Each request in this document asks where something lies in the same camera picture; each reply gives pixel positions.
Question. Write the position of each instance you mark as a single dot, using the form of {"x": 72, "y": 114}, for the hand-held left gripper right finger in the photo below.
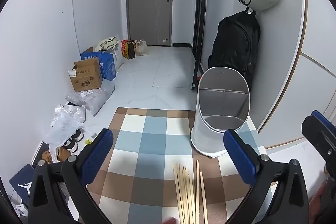
{"x": 239, "y": 158}

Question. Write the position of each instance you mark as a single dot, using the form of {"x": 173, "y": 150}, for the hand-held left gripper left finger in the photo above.
{"x": 98, "y": 155}

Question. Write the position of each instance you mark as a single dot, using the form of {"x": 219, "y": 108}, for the bundle of wooden chopsticks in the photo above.
{"x": 185, "y": 195}

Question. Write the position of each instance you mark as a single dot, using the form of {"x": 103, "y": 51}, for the black backpack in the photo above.
{"x": 233, "y": 43}

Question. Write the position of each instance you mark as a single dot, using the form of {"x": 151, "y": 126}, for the clear plastic bags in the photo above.
{"x": 64, "y": 124}

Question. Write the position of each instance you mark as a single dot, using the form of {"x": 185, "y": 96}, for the checkered tablecloth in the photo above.
{"x": 152, "y": 134}

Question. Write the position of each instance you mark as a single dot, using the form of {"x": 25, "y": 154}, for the brown cardboard box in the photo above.
{"x": 86, "y": 77}

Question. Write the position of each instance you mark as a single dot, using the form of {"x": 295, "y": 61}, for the grey parcel bags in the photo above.
{"x": 92, "y": 99}

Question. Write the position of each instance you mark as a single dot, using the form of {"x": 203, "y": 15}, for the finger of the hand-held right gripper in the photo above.
{"x": 317, "y": 134}

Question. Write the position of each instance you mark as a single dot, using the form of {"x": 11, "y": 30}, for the black metal frame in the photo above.
{"x": 200, "y": 29}

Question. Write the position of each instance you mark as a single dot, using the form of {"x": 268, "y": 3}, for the white power strip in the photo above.
{"x": 21, "y": 209}

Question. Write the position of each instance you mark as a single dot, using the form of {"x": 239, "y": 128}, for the white plastic bag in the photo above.
{"x": 118, "y": 56}

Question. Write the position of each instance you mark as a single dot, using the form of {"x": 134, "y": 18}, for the black yellow paper bag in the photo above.
{"x": 130, "y": 50}

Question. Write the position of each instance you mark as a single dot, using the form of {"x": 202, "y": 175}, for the yellow packet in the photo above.
{"x": 88, "y": 141}

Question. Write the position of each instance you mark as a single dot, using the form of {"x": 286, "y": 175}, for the person's right hand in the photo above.
{"x": 318, "y": 199}

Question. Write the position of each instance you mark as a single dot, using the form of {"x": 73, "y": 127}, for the blue cardboard box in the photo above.
{"x": 109, "y": 66}

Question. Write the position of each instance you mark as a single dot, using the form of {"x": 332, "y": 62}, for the red snack bag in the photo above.
{"x": 123, "y": 47}

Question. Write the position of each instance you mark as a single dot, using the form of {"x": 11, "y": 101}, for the translucent plastic bag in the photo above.
{"x": 141, "y": 47}

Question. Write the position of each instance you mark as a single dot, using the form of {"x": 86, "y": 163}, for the white black sneaker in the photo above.
{"x": 71, "y": 145}
{"x": 78, "y": 134}

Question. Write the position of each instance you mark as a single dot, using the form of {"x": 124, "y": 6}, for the cream folded cloth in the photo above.
{"x": 106, "y": 43}

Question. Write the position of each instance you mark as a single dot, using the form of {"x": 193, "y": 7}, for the navy shoe box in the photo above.
{"x": 22, "y": 183}

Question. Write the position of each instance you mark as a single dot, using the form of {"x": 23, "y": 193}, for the white grey utensil holder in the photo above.
{"x": 220, "y": 113}

